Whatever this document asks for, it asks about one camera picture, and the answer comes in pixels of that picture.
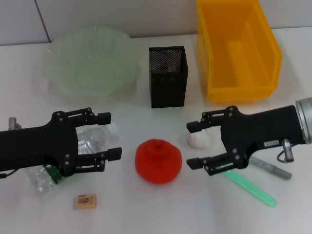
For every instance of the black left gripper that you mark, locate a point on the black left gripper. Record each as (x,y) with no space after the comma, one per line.
(36,148)

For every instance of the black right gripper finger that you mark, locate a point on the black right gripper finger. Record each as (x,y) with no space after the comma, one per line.
(195,162)

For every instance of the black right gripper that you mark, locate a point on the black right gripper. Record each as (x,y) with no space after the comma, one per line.
(265,129)

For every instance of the white paper ball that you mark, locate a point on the white paper ball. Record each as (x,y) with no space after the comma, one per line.
(198,141)

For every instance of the clear green-label plastic bottle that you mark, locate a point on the clear green-label plastic bottle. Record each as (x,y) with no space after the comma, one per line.
(90,141)

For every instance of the red-orange knitted orange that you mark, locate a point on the red-orange knitted orange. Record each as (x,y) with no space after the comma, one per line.
(158,162)

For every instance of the black mesh pen holder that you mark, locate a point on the black mesh pen holder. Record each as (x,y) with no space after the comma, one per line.
(168,80)

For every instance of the small tan eraser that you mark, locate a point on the small tan eraser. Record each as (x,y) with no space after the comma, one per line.
(85,201)

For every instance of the green glass fruit plate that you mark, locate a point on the green glass fruit plate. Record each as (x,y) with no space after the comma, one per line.
(90,65)

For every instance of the grey marker pen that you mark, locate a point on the grey marker pen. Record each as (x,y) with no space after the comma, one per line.
(270,168)

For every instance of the yellow plastic bin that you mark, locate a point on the yellow plastic bin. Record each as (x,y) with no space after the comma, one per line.
(241,61)

